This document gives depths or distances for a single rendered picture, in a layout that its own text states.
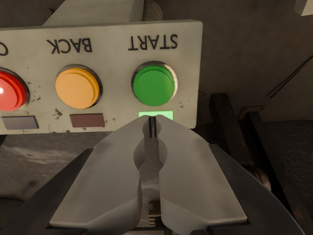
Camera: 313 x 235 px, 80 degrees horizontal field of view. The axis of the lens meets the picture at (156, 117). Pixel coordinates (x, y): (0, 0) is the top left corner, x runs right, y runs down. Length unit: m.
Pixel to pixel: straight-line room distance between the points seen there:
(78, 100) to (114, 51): 0.06
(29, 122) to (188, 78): 0.18
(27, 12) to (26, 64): 0.70
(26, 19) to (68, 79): 0.75
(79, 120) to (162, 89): 0.10
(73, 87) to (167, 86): 0.09
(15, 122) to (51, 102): 0.05
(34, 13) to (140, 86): 0.76
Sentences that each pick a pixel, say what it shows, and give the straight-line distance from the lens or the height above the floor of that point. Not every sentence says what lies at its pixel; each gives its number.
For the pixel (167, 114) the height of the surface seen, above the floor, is 0.61.
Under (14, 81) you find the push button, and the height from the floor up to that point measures 0.60.
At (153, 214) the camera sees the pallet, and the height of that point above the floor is 0.14.
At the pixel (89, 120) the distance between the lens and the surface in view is 0.22.
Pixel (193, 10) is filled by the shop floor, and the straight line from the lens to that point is 0.80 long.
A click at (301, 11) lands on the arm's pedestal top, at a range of 0.58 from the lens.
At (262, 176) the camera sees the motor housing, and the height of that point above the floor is 0.47.
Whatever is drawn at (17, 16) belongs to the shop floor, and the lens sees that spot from 0.95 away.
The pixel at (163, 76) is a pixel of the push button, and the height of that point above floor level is 0.61.
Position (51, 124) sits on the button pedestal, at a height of 0.61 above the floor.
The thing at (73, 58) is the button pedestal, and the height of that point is 0.59.
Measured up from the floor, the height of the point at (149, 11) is 0.11.
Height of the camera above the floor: 0.75
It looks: 41 degrees down
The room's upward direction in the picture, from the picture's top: 179 degrees clockwise
